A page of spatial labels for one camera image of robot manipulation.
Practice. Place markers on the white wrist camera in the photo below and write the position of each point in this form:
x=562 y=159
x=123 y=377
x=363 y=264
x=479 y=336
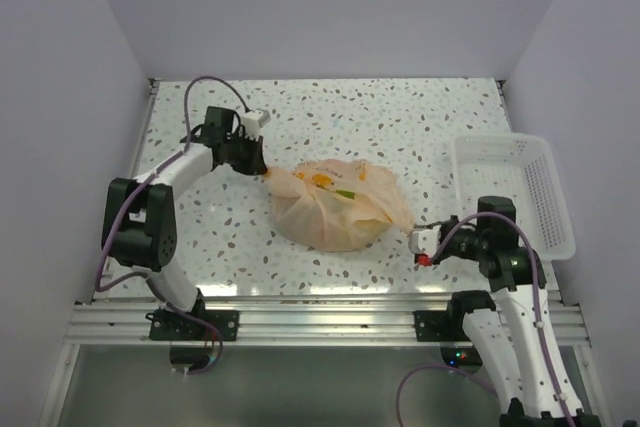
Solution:
x=254 y=120
x=424 y=243

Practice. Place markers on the aluminium table frame rail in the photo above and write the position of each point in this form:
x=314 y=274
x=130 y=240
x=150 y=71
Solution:
x=323 y=339

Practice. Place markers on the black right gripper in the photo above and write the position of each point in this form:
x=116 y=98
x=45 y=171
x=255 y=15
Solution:
x=454 y=219

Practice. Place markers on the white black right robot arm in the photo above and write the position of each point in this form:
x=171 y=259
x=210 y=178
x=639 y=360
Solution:
x=509 y=325

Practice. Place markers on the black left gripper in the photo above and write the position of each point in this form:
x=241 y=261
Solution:
x=254 y=165

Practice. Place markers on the banana print plastic bag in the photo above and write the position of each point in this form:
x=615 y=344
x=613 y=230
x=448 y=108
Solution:
x=306 y=210

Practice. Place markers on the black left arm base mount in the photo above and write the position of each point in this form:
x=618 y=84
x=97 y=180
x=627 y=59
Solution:
x=199 y=324

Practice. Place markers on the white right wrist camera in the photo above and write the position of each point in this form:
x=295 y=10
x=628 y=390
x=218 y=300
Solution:
x=424 y=243

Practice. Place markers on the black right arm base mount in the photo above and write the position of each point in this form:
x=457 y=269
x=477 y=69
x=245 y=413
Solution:
x=447 y=325

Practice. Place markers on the white perforated plastic basket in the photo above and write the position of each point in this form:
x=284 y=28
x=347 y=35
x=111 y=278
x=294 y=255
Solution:
x=522 y=168

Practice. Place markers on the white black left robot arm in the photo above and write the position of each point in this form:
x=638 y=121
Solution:
x=140 y=226

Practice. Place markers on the green fake starfruit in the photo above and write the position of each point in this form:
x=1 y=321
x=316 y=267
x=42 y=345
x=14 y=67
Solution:
x=346 y=194

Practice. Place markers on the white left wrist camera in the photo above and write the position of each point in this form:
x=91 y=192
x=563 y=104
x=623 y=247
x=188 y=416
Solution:
x=254 y=120

